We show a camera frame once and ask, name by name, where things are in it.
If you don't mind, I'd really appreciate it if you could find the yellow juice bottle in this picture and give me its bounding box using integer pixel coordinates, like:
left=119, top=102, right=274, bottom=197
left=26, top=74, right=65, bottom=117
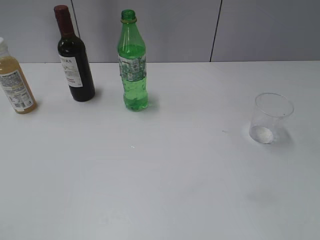
left=0, top=38, right=37, bottom=114

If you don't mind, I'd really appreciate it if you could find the green sprite bottle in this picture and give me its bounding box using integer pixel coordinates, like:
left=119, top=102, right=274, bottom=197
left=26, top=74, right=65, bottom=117
left=117, top=9, right=148, bottom=112

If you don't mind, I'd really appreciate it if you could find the transparent plastic cup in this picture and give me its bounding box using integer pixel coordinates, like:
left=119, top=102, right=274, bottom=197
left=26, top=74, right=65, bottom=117
left=249, top=92, right=295, bottom=144

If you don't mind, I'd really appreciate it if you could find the dark red wine bottle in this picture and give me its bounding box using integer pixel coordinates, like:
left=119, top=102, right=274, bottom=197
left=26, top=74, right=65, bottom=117
left=54, top=5, right=96, bottom=102

